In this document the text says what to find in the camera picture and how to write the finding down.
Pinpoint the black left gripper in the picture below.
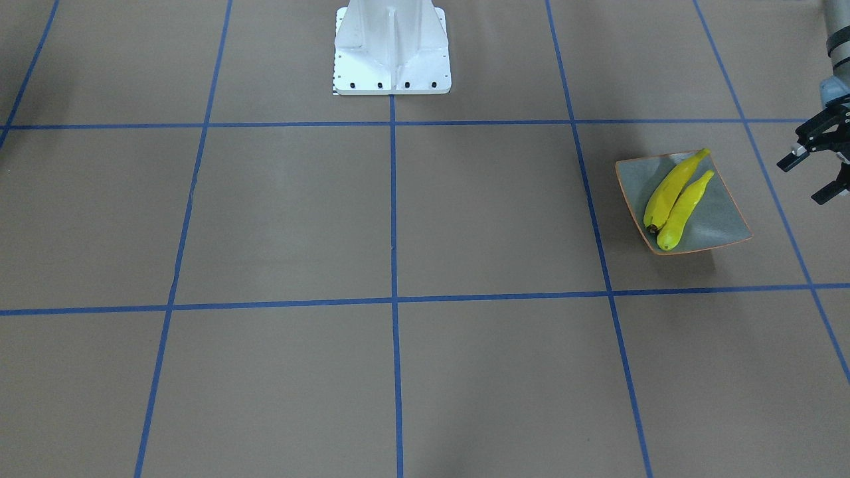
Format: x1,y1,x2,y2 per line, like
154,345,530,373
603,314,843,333
777,100,849,205

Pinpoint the yellow banana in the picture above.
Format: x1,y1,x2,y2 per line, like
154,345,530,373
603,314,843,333
643,148,711,234
656,170,715,251

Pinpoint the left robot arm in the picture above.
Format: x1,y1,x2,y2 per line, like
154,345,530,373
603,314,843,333
777,1,849,205

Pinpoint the grey square plate orange rim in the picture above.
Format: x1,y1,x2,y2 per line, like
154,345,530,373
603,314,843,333
614,149,752,256

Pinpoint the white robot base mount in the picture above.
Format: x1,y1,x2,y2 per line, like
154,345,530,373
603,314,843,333
332,1,452,95

